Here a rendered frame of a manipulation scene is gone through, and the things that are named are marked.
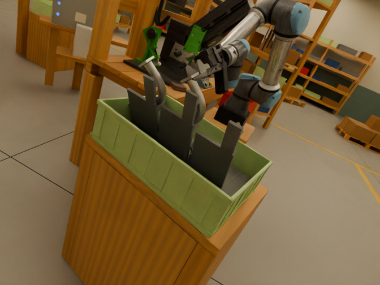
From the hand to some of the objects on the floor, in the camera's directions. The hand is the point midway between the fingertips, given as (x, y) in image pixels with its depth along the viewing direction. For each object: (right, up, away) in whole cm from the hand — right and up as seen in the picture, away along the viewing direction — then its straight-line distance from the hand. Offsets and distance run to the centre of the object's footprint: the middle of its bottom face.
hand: (192, 81), depth 82 cm
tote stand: (-31, -94, +63) cm, 118 cm away
